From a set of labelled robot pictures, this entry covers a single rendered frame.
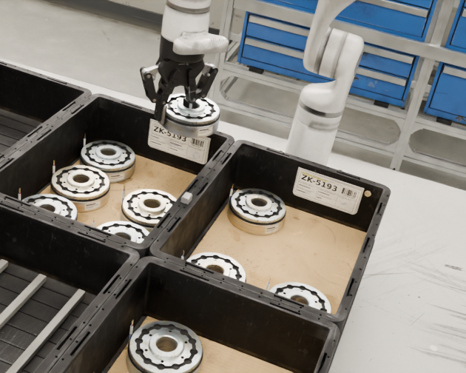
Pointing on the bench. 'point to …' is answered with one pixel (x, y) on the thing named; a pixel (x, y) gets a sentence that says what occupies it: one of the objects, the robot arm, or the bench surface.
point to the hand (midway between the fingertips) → (174, 112)
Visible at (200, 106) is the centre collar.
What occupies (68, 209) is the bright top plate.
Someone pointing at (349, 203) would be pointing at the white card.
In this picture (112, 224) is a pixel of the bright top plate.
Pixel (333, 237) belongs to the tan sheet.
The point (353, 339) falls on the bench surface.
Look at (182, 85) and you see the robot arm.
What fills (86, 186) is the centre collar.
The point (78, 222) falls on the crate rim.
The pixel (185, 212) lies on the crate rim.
